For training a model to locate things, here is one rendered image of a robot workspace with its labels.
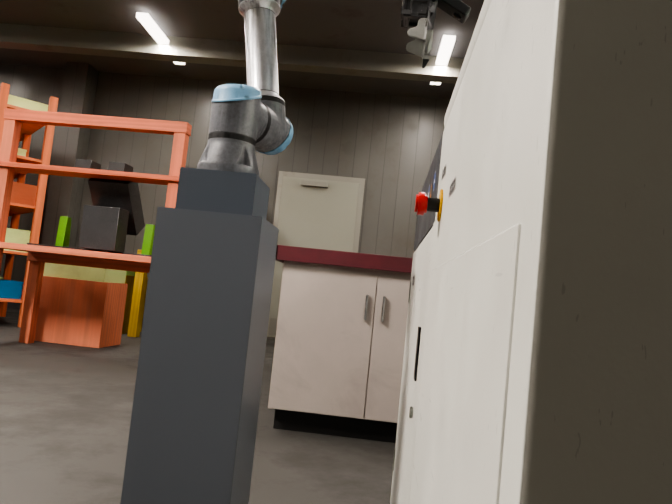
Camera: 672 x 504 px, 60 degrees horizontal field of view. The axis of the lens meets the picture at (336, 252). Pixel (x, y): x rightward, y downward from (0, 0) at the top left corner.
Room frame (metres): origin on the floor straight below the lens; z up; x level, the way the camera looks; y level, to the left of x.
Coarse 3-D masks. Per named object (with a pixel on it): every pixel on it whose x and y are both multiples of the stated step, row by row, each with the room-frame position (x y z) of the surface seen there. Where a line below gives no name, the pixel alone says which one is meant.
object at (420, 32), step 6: (420, 18) 1.32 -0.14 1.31; (426, 18) 1.31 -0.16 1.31; (420, 24) 1.31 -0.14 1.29; (408, 30) 1.31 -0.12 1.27; (414, 30) 1.31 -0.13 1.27; (420, 30) 1.31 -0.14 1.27; (426, 30) 1.30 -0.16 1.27; (432, 30) 1.29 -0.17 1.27; (414, 36) 1.30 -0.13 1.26; (420, 36) 1.30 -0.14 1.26; (426, 36) 1.30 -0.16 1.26; (432, 36) 1.30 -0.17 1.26; (426, 42) 1.30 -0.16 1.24; (426, 48) 1.30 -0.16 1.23; (426, 54) 1.31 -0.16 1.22
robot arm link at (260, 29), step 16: (240, 0) 1.52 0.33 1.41; (256, 0) 1.50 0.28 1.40; (272, 0) 1.51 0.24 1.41; (256, 16) 1.51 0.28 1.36; (272, 16) 1.53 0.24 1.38; (256, 32) 1.51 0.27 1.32; (272, 32) 1.52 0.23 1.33; (256, 48) 1.50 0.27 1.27; (272, 48) 1.52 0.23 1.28; (256, 64) 1.50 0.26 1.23; (272, 64) 1.51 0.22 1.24; (256, 80) 1.50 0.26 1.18; (272, 80) 1.51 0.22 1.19; (272, 96) 1.48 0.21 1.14; (272, 112) 1.46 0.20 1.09; (272, 128) 1.46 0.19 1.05; (288, 128) 1.53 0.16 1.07; (256, 144) 1.47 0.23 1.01; (272, 144) 1.50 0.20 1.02; (288, 144) 1.55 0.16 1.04
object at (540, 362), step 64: (512, 0) 0.43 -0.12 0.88; (576, 0) 0.30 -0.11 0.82; (640, 0) 0.30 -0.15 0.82; (512, 64) 0.41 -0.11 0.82; (576, 64) 0.30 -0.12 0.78; (640, 64) 0.29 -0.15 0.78; (448, 128) 0.89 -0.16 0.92; (512, 128) 0.39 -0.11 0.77; (576, 128) 0.30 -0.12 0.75; (640, 128) 0.29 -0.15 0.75; (448, 192) 0.80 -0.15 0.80; (512, 192) 0.37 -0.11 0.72; (576, 192) 0.30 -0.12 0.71; (640, 192) 0.29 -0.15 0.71; (448, 256) 0.72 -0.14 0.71; (512, 256) 0.35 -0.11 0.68; (576, 256) 0.30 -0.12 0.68; (640, 256) 0.29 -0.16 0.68; (448, 320) 0.65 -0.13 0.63; (512, 320) 0.34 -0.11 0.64; (576, 320) 0.30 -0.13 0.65; (640, 320) 0.29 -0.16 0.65; (448, 384) 0.60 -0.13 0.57; (512, 384) 0.33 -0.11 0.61; (576, 384) 0.30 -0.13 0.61; (640, 384) 0.29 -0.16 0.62; (448, 448) 0.55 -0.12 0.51; (512, 448) 0.32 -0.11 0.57; (576, 448) 0.30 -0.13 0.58; (640, 448) 0.29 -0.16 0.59
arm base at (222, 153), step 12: (216, 132) 1.35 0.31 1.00; (228, 132) 1.35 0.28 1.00; (216, 144) 1.35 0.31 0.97; (228, 144) 1.34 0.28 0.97; (240, 144) 1.35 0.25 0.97; (252, 144) 1.38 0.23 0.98; (204, 156) 1.37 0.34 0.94; (216, 156) 1.34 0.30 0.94; (228, 156) 1.33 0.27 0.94; (240, 156) 1.35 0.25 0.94; (252, 156) 1.38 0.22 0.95; (204, 168) 1.34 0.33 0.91; (216, 168) 1.33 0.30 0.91; (228, 168) 1.33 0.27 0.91; (240, 168) 1.34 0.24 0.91; (252, 168) 1.36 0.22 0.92
